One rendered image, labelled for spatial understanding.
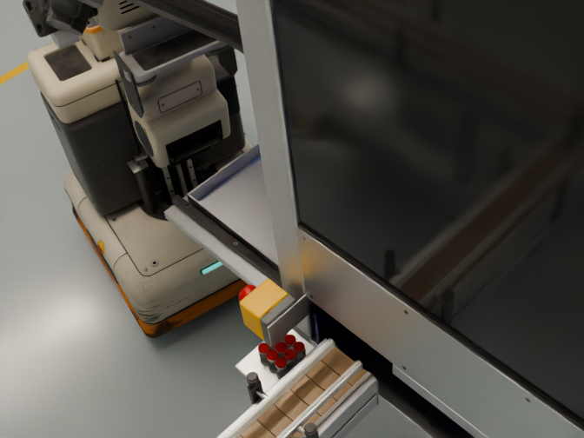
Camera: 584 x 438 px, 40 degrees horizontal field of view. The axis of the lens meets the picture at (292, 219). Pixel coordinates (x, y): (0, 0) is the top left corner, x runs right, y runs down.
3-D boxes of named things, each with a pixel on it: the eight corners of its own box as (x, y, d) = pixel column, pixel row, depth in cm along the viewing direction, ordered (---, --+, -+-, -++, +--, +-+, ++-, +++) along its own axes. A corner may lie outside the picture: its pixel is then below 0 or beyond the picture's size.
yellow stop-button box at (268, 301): (300, 321, 143) (296, 299, 137) (270, 348, 140) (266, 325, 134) (270, 299, 147) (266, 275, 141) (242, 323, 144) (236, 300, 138)
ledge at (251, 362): (338, 370, 147) (337, 364, 146) (288, 417, 142) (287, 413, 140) (285, 327, 154) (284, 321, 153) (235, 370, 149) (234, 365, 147)
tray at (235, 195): (387, 215, 168) (387, 204, 165) (298, 290, 157) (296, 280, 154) (276, 142, 185) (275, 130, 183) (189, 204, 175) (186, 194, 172)
